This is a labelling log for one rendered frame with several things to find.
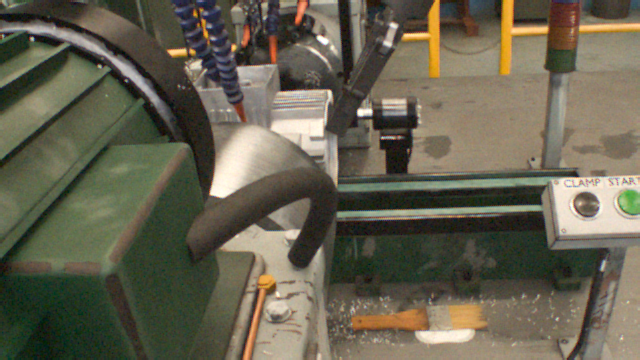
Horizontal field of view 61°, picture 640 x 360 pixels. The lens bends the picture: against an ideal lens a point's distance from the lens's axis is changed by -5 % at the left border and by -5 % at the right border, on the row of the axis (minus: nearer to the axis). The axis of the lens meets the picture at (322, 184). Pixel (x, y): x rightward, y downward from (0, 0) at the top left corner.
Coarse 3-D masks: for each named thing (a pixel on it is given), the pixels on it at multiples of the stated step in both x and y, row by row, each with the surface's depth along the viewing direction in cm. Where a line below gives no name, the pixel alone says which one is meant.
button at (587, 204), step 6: (582, 192) 61; (588, 192) 61; (576, 198) 61; (582, 198) 61; (588, 198) 60; (594, 198) 60; (576, 204) 60; (582, 204) 60; (588, 204) 60; (594, 204) 60; (576, 210) 60; (582, 210) 60; (588, 210) 60; (594, 210) 60; (588, 216) 60
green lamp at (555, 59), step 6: (546, 48) 109; (552, 48) 106; (576, 48) 106; (546, 54) 109; (552, 54) 107; (558, 54) 106; (564, 54) 105; (570, 54) 106; (576, 54) 107; (546, 60) 109; (552, 60) 107; (558, 60) 106; (564, 60) 106; (570, 60) 106; (576, 60) 108; (546, 66) 109; (552, 66) 108; (558, 66) 107; (564, 66) 107; (570, 66) 107
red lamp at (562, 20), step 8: (552, 8) 103; (560, 8) 102; (568, 8) 101; (576, 8) 101; (552, 16) 104; (560, 16) 102; (568, 16) 102; (576, 16) 102; (552, 24) 104; (560, 24) 103; (568, 24) 103; (576, 24) 103
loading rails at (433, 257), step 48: (384, 192) 97; (432, 192) 96; (480, 192) 95; (528, 192) 94; (336, 240) 90; (384, 240) 89; (432, 240) 88; (480, 240) 88; (528, 240) 87; (480, 288) 88; (576, 288) 87
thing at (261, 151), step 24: (216, 144) 60; (240, 144) 60; (264, 144) 62; (288, 144) 65; (216, 168) 55; (240, 168) 56; (264, 168) 58; (288, 168) 61; (216, 192) 52; (288, 216) 54; (336, 216) 70
